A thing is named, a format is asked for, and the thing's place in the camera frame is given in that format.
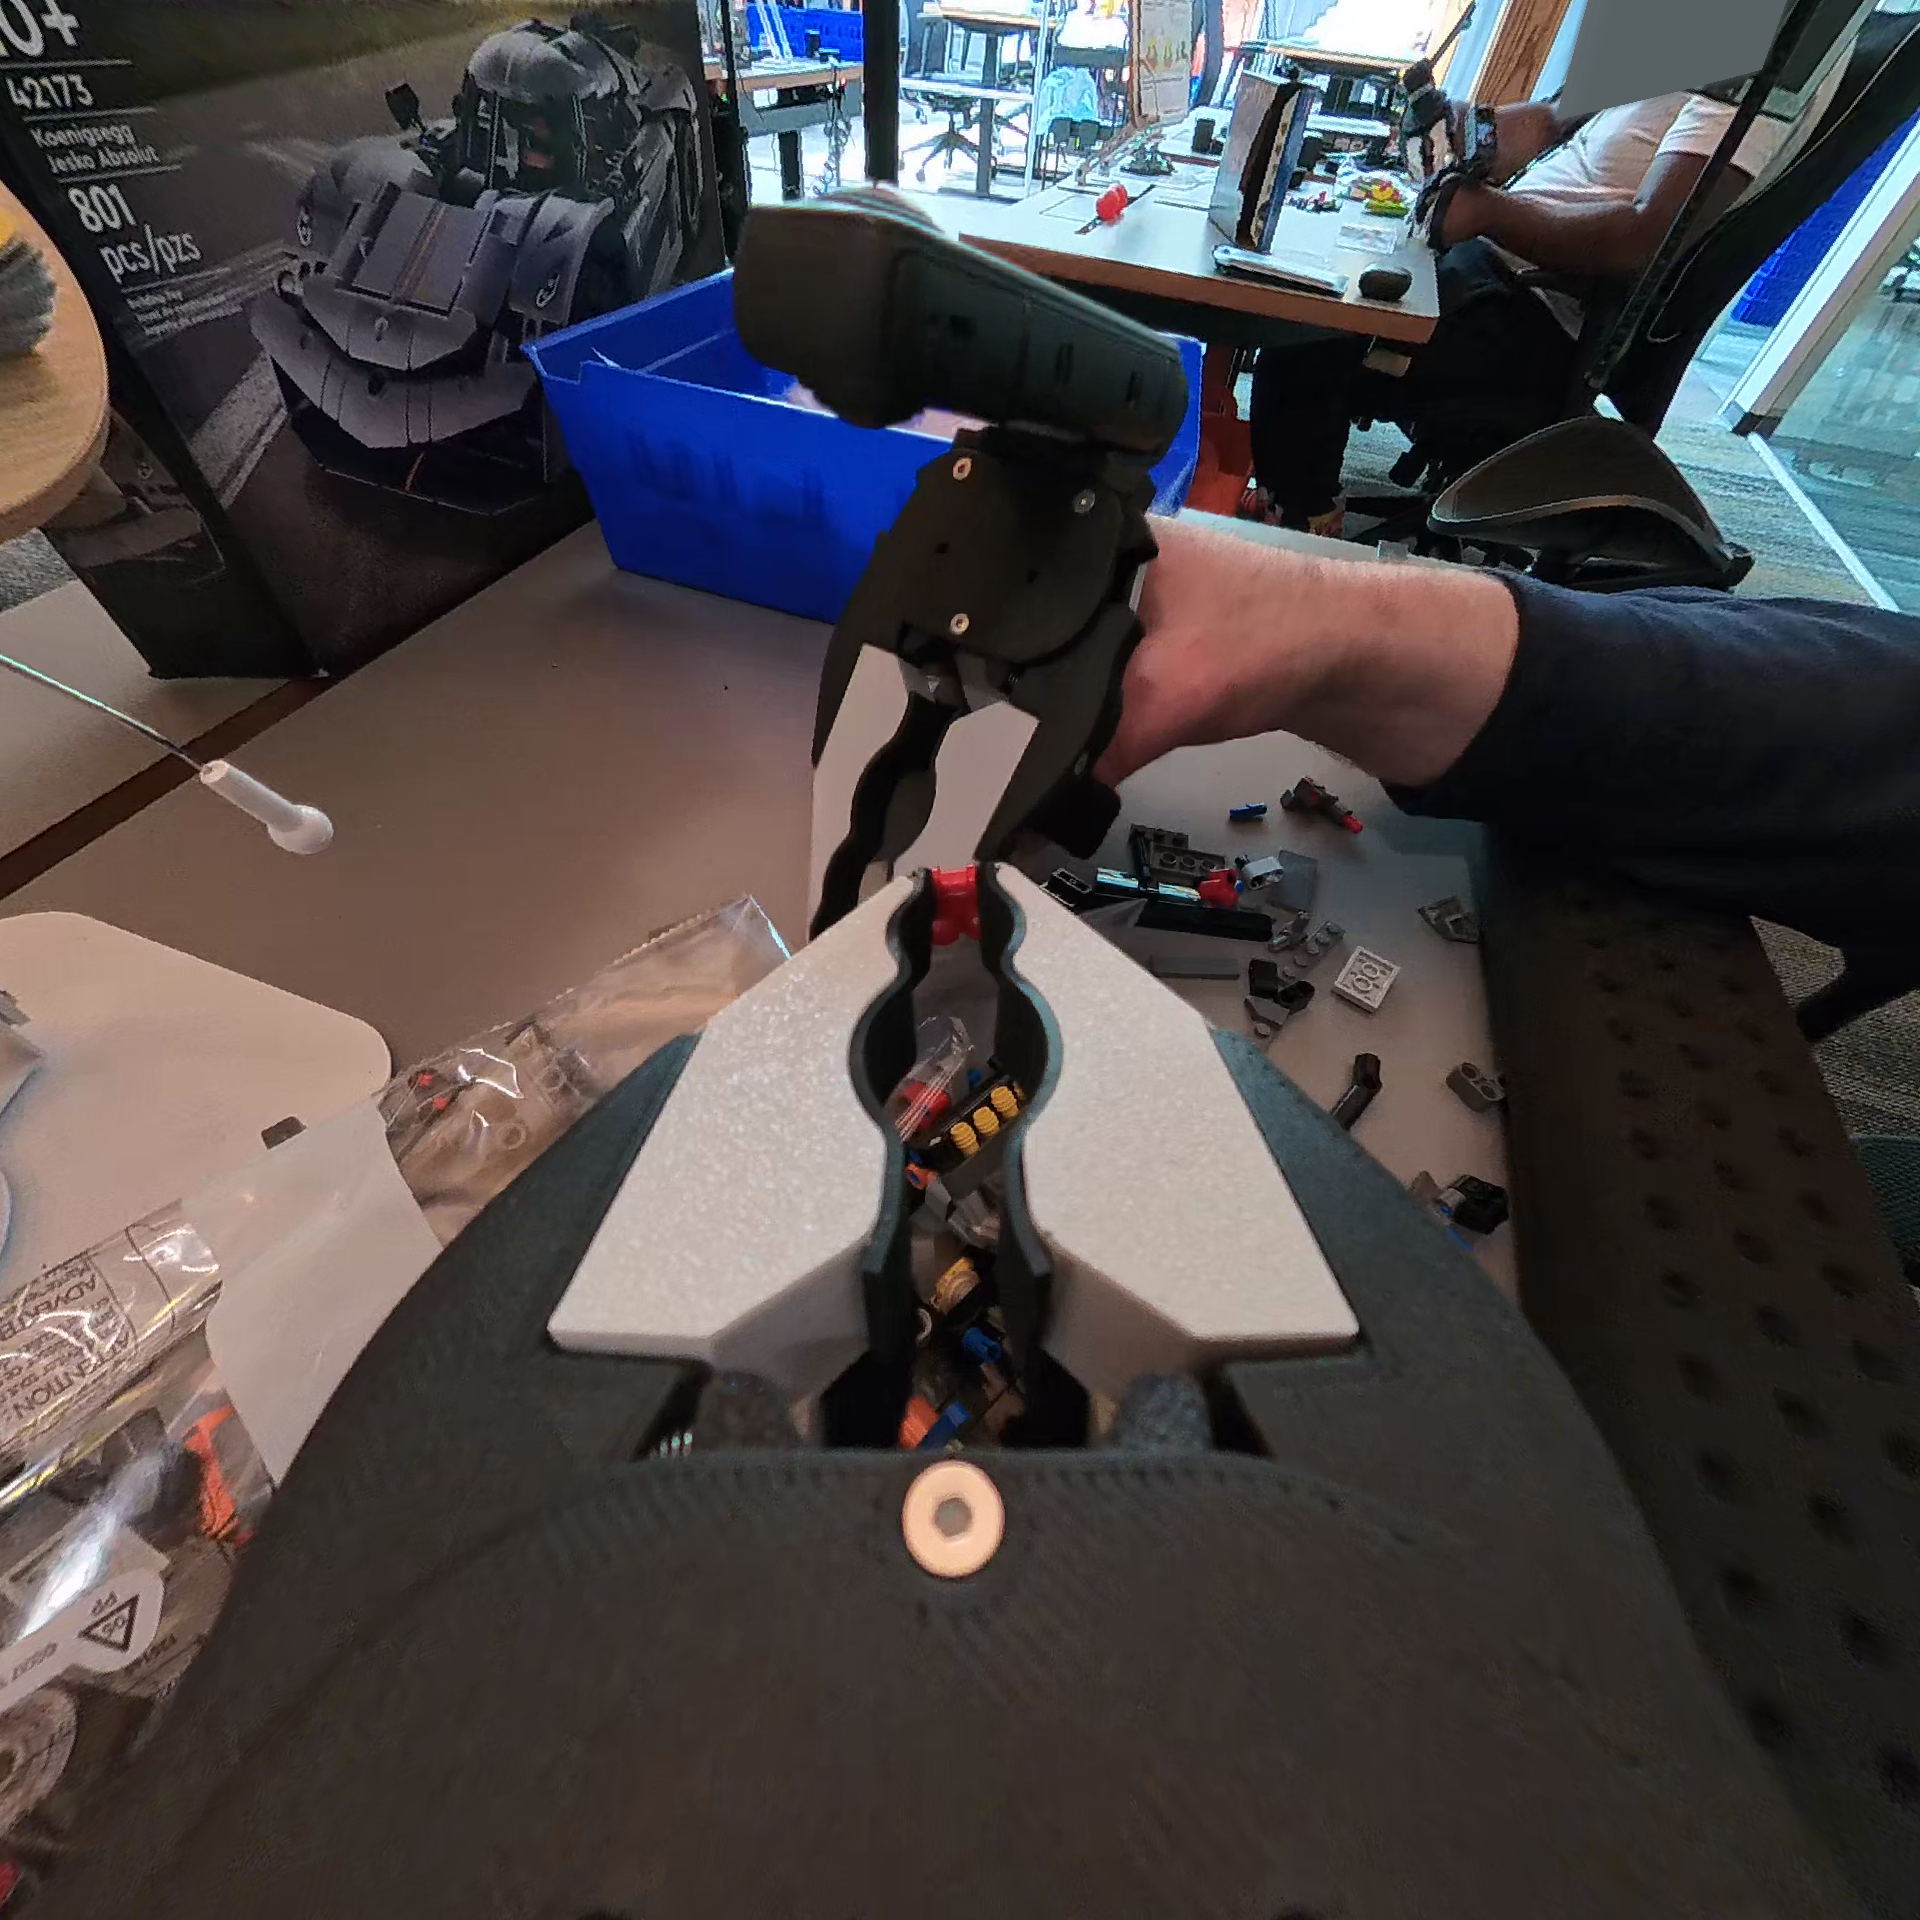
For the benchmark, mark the person's right hand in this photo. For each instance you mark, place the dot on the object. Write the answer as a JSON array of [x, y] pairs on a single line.
[[1306, 645]]

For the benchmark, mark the dark grey flat lego tile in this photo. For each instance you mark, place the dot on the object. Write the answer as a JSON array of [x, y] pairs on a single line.
[[1193, 962]]

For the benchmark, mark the person's right forearm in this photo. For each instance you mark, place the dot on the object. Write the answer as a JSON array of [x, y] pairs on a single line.
[[1724, 750]]

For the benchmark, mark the black office chair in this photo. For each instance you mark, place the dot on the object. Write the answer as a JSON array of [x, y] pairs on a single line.
[[1588, 495]]

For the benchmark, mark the brown leaning board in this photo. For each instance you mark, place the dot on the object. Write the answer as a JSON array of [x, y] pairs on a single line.
[[1165, 60]]

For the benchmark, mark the dark office chair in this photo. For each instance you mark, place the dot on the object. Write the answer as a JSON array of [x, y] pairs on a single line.
[[1893, 1200]]

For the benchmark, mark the grey red lego piece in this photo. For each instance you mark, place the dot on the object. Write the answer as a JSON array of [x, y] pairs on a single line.
[[1318, 804]]

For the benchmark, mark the dark grey lego wedge plate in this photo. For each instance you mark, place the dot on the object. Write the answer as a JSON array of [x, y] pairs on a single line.
[[1264, 1020]]

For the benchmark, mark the grey lego wedge blue pin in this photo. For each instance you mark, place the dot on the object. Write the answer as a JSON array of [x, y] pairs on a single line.
[[1434, 1196]]

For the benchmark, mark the black shiny lego piece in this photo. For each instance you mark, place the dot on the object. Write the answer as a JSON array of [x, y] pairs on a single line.
[[1481, 1206]]

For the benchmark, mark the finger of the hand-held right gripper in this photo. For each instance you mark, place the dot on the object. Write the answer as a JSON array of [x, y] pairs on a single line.
[[990, 780], [843, 780]]

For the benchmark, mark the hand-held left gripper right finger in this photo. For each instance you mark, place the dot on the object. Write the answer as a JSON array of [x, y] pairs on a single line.
[[1185, 1200]]

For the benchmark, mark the white rounded board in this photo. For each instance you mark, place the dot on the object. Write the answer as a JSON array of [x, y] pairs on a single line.
[[148, 1050]]

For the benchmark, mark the small red object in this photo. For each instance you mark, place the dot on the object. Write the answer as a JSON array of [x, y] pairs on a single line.
[[1110, 201]]

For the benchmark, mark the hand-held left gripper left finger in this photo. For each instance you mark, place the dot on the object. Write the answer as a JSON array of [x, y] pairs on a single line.
[[721, 1200]]

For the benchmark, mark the clear bag mixed lego pieces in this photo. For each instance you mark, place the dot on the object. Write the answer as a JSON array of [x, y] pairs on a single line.
[[90, 1500]]

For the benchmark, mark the dark bluish grey lego plates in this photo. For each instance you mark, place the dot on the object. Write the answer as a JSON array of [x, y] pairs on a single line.
[[1298, 885]]

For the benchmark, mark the blue plastic bin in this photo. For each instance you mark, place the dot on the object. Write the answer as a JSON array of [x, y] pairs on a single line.
[[704, 480]]

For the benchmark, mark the black door frame post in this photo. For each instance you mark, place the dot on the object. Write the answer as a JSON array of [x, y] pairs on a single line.
[[880, 89]]

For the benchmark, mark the lego set box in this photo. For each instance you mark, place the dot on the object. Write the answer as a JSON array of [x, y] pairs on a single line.
[[376, 300]]

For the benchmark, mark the dark grey lego slope bracket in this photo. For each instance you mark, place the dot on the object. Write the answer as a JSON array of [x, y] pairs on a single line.
[[1450, 918]]

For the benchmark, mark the wooden table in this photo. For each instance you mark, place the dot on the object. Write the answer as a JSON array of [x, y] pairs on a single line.
[[1200, 271]]

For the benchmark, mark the red lego connector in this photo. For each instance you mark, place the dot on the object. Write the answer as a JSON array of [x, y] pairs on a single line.
[[948, 902]]

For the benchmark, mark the grey lego pin connector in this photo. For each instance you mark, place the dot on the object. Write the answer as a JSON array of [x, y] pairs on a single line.
[[1476, 1086]]

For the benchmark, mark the light grey lego plate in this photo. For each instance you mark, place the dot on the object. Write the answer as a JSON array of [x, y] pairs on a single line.
[[1366, 978]]

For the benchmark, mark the black lego chassis assembly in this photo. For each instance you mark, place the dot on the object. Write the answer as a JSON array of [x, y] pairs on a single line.
[[966, 1125]]

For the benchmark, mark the black lego assembly shiny bar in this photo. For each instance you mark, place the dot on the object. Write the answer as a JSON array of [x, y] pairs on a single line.
[[1185, 908]]

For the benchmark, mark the black angled lego liftarm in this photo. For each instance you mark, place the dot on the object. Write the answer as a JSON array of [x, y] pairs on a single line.
[[1357, 1088]]

